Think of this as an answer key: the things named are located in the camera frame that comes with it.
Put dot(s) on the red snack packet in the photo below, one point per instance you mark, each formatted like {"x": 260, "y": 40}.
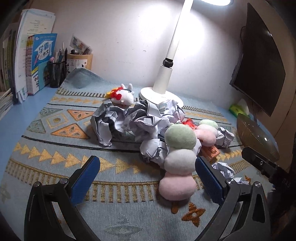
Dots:
{"x": 188, "y": 122}

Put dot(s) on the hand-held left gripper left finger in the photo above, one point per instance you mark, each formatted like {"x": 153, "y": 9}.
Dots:
{"x": 85, "y": 178}

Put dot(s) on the white desk lamp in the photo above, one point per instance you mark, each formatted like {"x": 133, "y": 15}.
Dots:
{"x": 165, "y": 78}

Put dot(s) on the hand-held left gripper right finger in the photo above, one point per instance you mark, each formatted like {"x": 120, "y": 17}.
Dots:
{"x": 208, "y": 178}

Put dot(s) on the black mesh pen holder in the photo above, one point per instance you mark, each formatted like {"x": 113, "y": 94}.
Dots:
{"x": 56, "y": 74}

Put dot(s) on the green upright books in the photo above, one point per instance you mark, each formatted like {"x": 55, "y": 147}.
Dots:
{"x": 8, "y": 60}

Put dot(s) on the upright white paper stack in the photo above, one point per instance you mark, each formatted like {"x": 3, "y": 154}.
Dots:
{"x": 25, "y": 34}

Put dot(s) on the bundle of pens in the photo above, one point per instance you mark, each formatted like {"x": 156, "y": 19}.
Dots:
{"x": 60, "y": 54}

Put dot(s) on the small dango plush toy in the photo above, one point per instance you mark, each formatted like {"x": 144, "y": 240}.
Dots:
{"x": 207, "y": 134}

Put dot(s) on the ribbed brown glass bowl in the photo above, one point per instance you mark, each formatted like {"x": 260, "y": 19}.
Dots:
{"x": 252, "y": 134}

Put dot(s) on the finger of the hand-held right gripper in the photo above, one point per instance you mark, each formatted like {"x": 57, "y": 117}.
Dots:
{"x": 254, "y": 157}

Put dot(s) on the small orange packet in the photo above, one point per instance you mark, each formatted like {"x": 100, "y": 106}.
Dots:
{"x": 211, "y": 153}

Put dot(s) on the printed card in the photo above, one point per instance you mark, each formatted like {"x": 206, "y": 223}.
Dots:
{"x": 79, "y": 45}

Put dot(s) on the black monitor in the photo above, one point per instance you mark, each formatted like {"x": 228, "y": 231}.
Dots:
{"x": 259, "y": 64}

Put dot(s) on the patterned blue woven mat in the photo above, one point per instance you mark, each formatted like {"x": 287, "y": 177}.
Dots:
{"x": 57, "y": 148}

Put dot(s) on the large dango plush toy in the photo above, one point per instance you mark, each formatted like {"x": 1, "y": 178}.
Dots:
{"x": 179, "y": 162}

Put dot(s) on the green tissue pack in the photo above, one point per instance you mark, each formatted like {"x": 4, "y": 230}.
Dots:
{"x": 237, "y": 109}

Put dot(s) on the flat stack of books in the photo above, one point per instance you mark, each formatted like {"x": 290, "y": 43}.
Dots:
{"x": 5, "y": 104}

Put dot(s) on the wooden pen holder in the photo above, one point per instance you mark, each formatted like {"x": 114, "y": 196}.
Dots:
{"x": 79, "y": 63}

